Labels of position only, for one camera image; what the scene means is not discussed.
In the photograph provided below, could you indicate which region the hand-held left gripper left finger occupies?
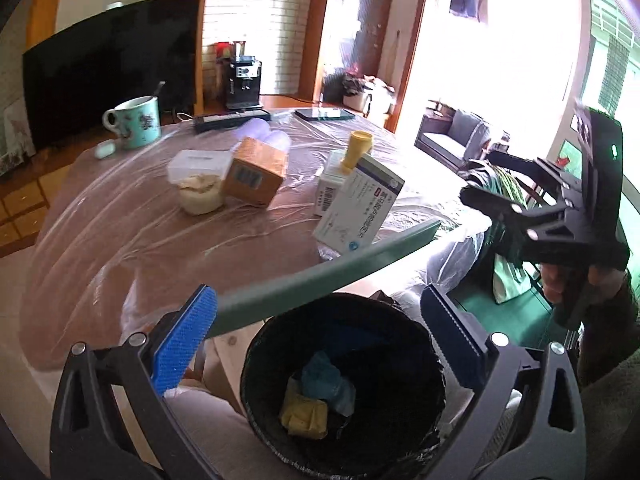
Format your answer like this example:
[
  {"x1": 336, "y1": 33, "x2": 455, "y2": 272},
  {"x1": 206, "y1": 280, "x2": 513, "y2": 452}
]
[{"x1": 49, "y1": 284, "x2": 221, "y2": 480}]

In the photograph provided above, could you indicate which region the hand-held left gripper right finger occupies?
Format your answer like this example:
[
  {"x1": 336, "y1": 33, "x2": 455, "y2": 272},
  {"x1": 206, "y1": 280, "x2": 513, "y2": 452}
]
[{"x1": 420, "y1": 284, "x2": 587, "y2": 480}]

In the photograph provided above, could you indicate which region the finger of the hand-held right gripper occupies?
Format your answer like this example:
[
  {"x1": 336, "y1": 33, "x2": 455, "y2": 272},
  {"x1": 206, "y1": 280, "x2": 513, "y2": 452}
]
[
  {"x1": 486, "y1": 151, "x2": 583, "y2": 198},
  {"x1": 459, "y1": 184, "x2": 571, "y2": 261}
]

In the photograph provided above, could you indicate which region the black trash bin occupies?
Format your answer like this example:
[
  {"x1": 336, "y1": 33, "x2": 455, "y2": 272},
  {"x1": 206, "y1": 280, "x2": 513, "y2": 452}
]
[{"x1": 240, "y1": 292, "x2": 448, "y2": 478}]

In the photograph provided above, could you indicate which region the translucent plastic container lid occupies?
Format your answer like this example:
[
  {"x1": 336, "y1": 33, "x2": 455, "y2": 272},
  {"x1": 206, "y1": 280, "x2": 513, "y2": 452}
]
[{"x1": 166, "y1": 150, "x2": 235, "y2": 183}]

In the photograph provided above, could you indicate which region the translucent ribbed plastic tray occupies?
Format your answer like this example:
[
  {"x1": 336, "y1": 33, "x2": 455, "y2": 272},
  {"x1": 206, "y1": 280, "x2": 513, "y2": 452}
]
[{"x1": 235, "y1": 119, "x2": 292, "y2": 153}]

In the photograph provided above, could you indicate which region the person's right hand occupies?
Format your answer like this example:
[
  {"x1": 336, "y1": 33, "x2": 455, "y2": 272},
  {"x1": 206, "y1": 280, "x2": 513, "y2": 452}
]
[{"x1": 541, "y1": 260, "x2": 631, "y2": 321}]

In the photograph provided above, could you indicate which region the grey sofa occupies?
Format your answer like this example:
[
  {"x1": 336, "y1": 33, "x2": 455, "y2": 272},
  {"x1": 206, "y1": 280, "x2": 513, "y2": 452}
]
[{"x1": 415, "y1": 107, "x2": 511, "y2": 171}]

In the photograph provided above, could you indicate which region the green and white bag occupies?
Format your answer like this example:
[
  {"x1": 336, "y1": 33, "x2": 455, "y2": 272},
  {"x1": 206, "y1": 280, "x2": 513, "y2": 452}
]
[{"x1": 492, "y1": 252, "x2": 531, "y2": 305}]

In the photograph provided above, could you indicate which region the blue and white medicine box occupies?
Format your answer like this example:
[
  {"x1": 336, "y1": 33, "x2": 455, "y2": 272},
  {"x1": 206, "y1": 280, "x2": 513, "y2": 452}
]
[{"x1": 312, "y1": 152, "x2": 406, "y2": 262}]

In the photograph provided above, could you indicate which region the crumpled blue wrapper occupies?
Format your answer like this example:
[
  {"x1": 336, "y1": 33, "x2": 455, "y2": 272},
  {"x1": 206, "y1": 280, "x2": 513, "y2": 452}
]
[{"x1": 300, "y1": 350, "x2": 357, "y2": 416}]

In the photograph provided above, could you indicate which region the yellow plastic bottle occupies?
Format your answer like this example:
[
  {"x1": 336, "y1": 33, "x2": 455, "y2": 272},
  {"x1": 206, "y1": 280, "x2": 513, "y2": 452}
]
[{"x1": 341, "y1": 131, "x2": 373, "y2": 176}]

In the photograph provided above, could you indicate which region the crumpled yellow wrapper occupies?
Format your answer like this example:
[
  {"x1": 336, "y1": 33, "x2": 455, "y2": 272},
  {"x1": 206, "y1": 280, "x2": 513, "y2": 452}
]
[{"x1": 279, "y1": 392, "x2": 328, "y2": 441}]

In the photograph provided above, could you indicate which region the green plastic strip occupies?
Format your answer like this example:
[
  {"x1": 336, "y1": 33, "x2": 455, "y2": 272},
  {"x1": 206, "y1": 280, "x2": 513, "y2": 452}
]
[{"x1": 212, "y1": 220, "x2": 442, "y2": 338}]

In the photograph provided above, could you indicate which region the plastic food container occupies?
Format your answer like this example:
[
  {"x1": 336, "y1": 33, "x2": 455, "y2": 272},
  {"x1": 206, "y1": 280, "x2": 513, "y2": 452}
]
[{"x1": 177, "y1": 172, "x2": 226, "y2": 217}]

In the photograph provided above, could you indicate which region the white barcode medicine box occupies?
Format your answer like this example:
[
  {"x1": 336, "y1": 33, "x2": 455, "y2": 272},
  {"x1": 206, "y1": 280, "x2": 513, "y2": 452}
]
[{"x1": 314, "y1": 151, "x2": 352, "y2": 218}]

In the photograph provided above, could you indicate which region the pile of bags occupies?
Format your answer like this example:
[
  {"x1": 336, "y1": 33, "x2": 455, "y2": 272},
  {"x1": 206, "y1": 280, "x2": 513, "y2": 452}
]
[{"x1": 322, "y1": 72, "x2": 396, "y2": 116}]

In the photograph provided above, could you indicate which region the dark green cased phone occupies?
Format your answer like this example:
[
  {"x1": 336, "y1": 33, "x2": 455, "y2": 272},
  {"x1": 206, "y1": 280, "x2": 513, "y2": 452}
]
[{"x1": 294, "y1": 106, "x2": 357, "y2": 122}]

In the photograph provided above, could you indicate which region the brown cardboard box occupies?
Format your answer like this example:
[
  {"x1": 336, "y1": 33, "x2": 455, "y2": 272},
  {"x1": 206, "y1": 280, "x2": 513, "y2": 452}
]
[{"x1": 221, "y1": 137, "x2": 290, "y2": 207}]

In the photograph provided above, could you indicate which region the teal patterned mug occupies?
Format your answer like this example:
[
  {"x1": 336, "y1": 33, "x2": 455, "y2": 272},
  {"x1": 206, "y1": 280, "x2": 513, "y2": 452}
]
[{"x1": 102, "y1": 95, "x2": 162, "y2": 150}]

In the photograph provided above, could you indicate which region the large black phone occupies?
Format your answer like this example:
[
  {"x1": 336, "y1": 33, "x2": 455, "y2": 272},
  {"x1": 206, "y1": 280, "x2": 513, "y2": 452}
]
[{"x1": 193, "y1": 110, "x2": 272, "y2": 133}]

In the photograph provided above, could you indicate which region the black coffee machine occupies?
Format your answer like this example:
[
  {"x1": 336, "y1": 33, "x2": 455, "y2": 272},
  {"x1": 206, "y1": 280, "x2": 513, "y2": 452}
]
[{"x1": 220, "y1": 57, "x2": 265, "y2": 111}]

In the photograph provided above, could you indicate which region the black television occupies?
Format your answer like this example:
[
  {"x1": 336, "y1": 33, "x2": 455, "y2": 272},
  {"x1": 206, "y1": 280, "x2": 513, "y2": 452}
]
[{"x1": 22, "y1": 0, "x2": 201, "y2": 148}]

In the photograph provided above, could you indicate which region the leaning picture frame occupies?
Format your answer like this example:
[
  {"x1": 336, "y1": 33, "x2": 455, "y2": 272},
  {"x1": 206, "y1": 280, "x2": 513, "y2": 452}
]
[{"x1": 0, "y1": 97, "x2": 37, "y2": 176}]

